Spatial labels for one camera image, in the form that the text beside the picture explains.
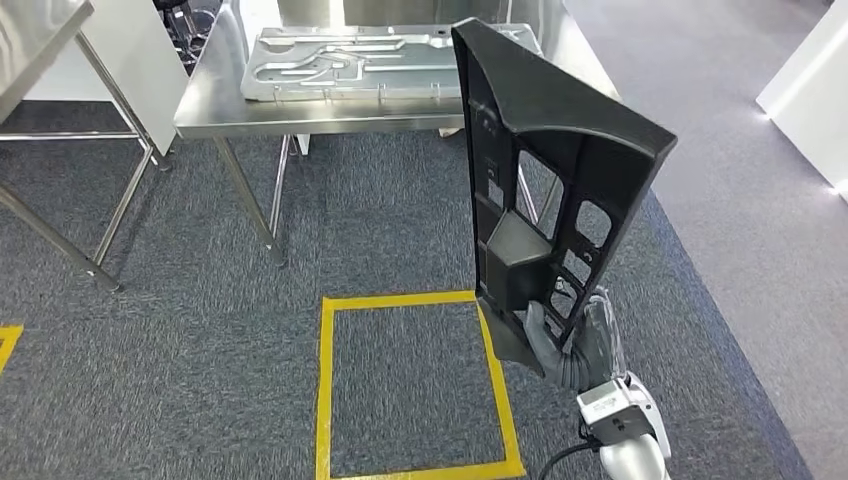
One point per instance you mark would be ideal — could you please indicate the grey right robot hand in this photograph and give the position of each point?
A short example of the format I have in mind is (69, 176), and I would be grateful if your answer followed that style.
(603, 331)

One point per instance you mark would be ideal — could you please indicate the black plastic panel part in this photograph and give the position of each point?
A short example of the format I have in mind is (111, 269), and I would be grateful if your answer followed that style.
(523, 265)

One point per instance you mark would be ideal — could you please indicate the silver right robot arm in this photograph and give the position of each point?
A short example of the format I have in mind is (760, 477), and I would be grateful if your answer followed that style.
(632, 464)

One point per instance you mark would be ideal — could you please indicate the stainless steel workbench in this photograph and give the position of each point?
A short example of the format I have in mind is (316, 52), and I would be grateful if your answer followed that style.
(218, 99)

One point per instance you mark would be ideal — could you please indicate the white block partition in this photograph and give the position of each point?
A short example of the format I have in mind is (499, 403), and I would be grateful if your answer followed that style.
(815, 99)

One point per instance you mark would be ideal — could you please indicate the stamped sheet metal plate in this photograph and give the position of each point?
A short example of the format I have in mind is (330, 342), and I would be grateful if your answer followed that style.
(397, 83)

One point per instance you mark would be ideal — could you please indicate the chrome stool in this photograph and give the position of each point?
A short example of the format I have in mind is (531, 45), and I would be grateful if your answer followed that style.
(182, 26)

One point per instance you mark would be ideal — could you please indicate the white cabinet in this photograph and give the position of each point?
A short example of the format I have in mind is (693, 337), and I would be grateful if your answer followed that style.
(132, 60)

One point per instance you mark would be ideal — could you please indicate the yellow tape floor square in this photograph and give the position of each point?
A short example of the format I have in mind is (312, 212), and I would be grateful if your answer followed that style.
(10, 334)

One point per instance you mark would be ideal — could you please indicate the stainless steel table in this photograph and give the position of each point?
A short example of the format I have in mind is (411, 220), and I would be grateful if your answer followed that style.
(33, 40)

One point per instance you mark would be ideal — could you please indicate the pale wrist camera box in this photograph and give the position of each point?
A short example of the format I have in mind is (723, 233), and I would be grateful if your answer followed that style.
(606, 407)

